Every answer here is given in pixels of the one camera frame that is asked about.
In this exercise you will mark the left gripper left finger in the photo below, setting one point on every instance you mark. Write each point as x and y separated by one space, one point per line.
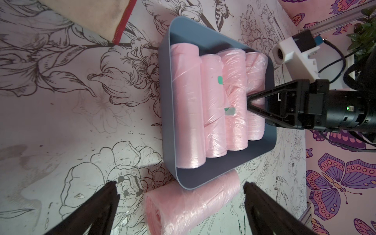
96 216

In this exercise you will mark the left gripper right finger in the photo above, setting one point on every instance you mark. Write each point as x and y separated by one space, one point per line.
267 217

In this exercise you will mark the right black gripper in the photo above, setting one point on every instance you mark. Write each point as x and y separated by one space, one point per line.
314 106

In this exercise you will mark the pink trash bag roll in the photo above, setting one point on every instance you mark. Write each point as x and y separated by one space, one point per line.
213 100
235 83
173 210
256 65
187 102

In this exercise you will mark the potted green plant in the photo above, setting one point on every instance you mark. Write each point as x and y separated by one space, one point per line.
363 38

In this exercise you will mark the beige cloth with red trim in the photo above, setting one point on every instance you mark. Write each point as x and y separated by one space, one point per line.
106 18

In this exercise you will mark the aluminium frame struts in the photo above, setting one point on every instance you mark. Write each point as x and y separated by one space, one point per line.
346 12

